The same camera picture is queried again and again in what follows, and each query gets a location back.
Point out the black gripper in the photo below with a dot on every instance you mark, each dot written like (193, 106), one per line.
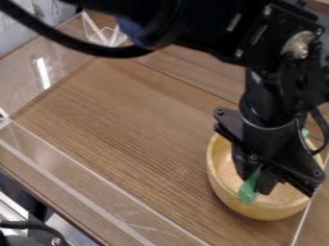
(265, 139)

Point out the green rectangular block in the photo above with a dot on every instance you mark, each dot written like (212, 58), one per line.
(283, 161)

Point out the brown wooden bowl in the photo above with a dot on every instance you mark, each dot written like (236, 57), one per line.
(281, 204)

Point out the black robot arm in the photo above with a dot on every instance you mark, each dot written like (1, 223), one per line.
(271, 37)

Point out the black metal base plate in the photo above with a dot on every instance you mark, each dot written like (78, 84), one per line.
(43, 236)

